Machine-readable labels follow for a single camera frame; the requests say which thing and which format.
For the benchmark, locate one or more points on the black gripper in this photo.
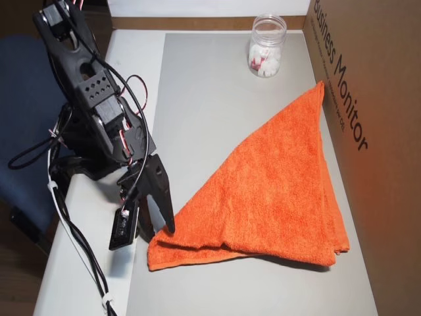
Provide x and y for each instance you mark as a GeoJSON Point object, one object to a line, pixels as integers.
{"type": "Point", "coordinates": [157, 179]}

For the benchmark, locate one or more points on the orange terry towel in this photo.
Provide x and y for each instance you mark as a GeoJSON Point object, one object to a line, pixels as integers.
{"type": "Point", "coordinates": [263, 197]}

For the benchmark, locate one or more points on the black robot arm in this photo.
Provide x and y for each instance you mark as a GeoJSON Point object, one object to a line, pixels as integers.
{"type": "Point", "coordinates": [72, 66]}

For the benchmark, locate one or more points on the grey table mat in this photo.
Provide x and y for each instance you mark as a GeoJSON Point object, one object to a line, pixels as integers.
{"type": "Point", "coordinates": [230, 289]}

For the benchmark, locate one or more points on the blue office chair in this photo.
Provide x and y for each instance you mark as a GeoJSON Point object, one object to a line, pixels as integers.
{"type": "Point", "coordinates": [23, 98]}

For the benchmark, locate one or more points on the clear plastic jar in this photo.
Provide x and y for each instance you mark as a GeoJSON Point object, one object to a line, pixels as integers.
{"type": "Point", "coordinates": [268, 33]}

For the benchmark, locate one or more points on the brown cardboard monitor box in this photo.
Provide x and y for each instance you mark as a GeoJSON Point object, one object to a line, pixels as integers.
{"type": "Point", "coordinates": [378, 197]}

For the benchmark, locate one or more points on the black square wrist camera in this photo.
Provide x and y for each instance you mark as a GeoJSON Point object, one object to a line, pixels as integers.
{"type": "Point", "coordinates": [124, 230]}

